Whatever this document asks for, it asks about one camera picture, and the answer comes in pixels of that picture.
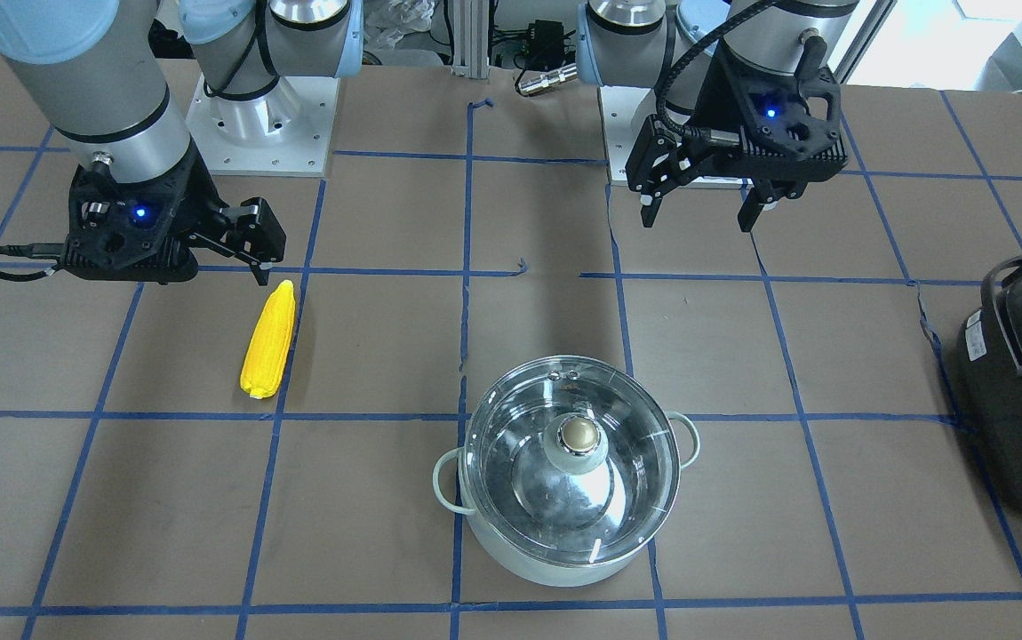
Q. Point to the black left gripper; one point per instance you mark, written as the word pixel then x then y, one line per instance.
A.
pixel 732 92

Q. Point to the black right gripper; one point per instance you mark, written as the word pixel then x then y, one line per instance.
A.
pixel 194 197

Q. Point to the yellow toy corn cob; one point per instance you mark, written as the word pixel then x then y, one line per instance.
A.
pixel 267 354

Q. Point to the glass pot lid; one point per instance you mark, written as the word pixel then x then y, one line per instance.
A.
pixel 571 458

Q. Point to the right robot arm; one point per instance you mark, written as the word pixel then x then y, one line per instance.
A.
pixel 89 67

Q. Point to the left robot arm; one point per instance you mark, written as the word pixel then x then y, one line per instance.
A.
pixel 667 49

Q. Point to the pale green electric pot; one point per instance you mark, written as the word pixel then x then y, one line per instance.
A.
pixel 564 480

